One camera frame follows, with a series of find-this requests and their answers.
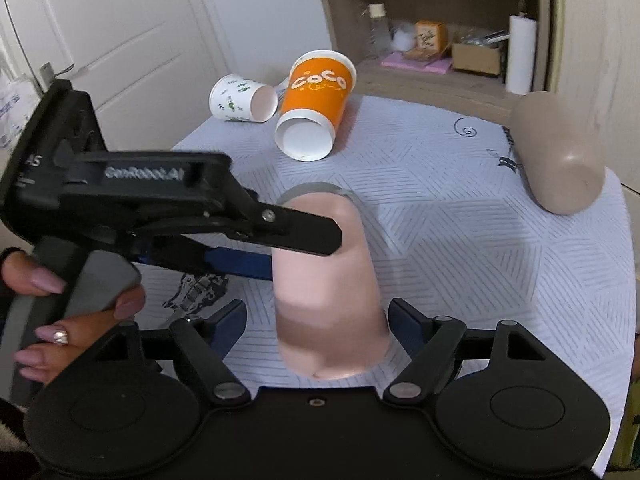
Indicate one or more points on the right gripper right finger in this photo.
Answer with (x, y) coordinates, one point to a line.
(431, 344)

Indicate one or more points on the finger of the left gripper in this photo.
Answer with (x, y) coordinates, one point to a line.
(180, 253)
(283, 228)

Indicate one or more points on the white paper towel roll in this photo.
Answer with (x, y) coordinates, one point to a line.
(521, 55)

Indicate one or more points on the brown plastic cup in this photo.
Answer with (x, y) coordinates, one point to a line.
(560, 153)

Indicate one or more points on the small cardboard box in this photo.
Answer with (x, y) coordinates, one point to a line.
(477, 59)

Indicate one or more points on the white door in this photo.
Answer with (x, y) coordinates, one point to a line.
(148, 65)

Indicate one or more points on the pink flat pad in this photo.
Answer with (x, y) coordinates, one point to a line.
(397, 61)

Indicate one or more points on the white patterned table cloth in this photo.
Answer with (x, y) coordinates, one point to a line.
(453, 229)

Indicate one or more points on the wooden shelf unit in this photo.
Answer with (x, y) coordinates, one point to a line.
(447, 53)

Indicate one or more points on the white floral paper cup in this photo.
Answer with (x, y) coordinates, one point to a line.
(236, 99)

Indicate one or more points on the clear bottle with beige cap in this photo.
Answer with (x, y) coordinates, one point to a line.
(380, 41)

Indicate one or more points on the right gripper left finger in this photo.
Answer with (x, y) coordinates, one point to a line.
(202, 345)

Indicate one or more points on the pink plastic cup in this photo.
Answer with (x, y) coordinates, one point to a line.
(330, 322)

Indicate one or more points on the small orange box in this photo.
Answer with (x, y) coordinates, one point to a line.
(431, 38)

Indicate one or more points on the orange paper coffee cup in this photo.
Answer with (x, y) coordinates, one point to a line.
(319, 84)

